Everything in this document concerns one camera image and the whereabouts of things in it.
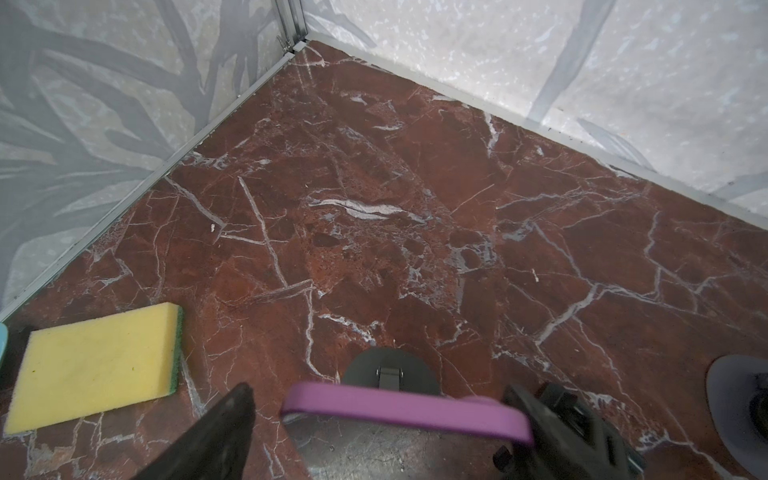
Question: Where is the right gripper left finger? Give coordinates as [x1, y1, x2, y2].
[134, 382, 256, 480]

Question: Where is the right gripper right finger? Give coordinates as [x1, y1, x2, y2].
[493, 383, 645, 479]

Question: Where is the purple-edged phone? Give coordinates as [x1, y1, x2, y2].
[280, 382, 535, 446]

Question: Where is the black phone stand centre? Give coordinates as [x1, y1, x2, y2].
[706, 354, 767, 479]

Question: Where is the dark round phone stand left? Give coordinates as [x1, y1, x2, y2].
[341, 347, 441, 396]

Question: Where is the yellow sponge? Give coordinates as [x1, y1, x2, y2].
[3, 302, 184, 436]

